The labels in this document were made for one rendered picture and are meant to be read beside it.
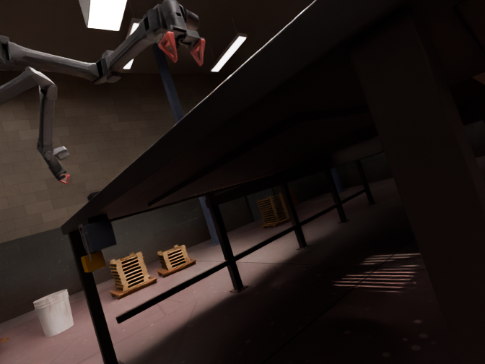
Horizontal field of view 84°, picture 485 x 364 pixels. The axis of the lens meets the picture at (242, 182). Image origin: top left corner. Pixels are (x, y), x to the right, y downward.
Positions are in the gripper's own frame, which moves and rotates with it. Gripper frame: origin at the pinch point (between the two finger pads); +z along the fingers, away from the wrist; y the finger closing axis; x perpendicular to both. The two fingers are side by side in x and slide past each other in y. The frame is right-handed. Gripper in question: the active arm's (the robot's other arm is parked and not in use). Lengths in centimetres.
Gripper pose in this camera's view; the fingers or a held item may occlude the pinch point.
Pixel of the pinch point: (188, 61)
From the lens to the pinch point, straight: 94.7
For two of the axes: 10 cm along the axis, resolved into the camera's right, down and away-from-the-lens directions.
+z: 3.2, 9.4, -0.7
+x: -6.5, 2.8, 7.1
